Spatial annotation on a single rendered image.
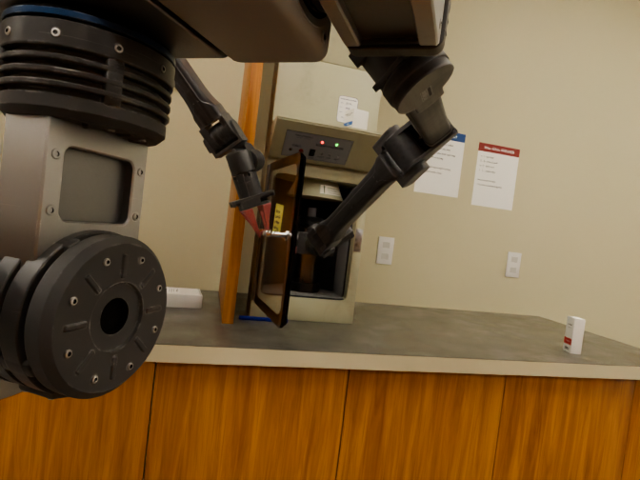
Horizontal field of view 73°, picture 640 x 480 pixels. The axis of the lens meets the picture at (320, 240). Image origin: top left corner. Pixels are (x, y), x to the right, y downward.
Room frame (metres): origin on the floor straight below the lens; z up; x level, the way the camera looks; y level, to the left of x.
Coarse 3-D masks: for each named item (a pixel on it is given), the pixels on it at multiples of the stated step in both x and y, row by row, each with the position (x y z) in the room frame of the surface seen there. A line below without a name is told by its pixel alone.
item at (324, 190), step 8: (304, 184) 1.34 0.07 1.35; (312, 184) 1.33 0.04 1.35; (320, 184) 1.33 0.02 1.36; (328, 184) 1.34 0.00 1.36; (336, 184) 1.37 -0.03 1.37; (304, 192) 1.32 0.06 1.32; (312, 192) 1.32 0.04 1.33; (320, 192) 1.32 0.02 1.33; (328, 192) 1.33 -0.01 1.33; (336, 192) 1.35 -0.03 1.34; (320, 200) 1.48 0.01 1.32; (328, 200) 1.47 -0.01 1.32; (336, 200) 1.45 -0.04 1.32
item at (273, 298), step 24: (288, 168) 1.05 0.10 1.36; (288, 192) 1.02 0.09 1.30; (288, 216) 1.00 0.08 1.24; (264, 240) 1.20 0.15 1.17; (288, 240) 0.98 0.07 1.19; (264, 264) 1.17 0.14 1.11; (288, 264) 0.96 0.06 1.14; (264, 288) 1.14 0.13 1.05; (288, 288) 0.96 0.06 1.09; (264, 312) 1.11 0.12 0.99
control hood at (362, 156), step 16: (272, 128) 1.22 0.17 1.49; (288, 128) 1.18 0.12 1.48; (304, 128) 1.18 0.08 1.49; (320, 128) 1.19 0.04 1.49; (336, 128) 1.19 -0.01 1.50; (352, 128) 1.20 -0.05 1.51; (272, 144) 1.21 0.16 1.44; (368, 144) 1.24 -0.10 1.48; (352, 160) 1.28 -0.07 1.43; (368, 160) 1.28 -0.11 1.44
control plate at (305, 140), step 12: (288, 132) 1.19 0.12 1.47; (300, 132) 1.19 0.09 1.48; (288, 144) 1.21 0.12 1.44; (300, 144) 1.22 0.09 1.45; (312, 144) 1.22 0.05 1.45; (324, 144) 1.22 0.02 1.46; (348, 144) 1.23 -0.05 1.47; (312, 156) 1.25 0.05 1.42; (324, 156) 1.25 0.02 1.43; (348, 156) 1.26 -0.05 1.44
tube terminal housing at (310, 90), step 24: (288, 72) 1.27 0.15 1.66; (312, 72) 1.29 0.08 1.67; (336, 72) 1.30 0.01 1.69; (360, 72) 1.32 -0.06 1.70; (288, 96) 1.27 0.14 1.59; (312, 96) 1.29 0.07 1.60; (336, 96) 1.31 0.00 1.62; (360, 96) 1.32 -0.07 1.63; (264, 168) 1.32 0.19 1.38; (312, 168) 1.29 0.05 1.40; (336, 168) 1.31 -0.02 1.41; (360, 216) 1.34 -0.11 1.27; (288, 312) 1.29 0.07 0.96; (312, 312) 1.31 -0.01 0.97; (336, 312) 1.33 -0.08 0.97
